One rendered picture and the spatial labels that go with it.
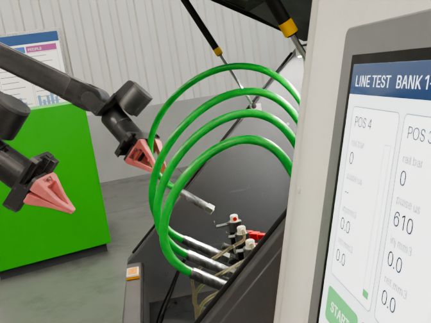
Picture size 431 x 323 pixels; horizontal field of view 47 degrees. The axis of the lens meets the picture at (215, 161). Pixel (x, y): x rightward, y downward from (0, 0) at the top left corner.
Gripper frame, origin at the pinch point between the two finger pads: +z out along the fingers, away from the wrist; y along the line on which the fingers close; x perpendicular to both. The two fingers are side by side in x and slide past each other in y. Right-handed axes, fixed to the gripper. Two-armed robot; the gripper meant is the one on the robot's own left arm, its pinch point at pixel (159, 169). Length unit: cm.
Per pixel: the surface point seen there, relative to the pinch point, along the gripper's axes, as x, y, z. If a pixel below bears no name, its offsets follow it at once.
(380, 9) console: -51, -41, 35
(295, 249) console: -24, -30, 41
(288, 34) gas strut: -43, -26, 21
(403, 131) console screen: -45, -47, 45
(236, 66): -28.4, 2.2, 0.5
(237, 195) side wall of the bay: 4.2, 28.9, 7.1
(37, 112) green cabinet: 145, 163, -224
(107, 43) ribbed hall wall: 174, 418, -448
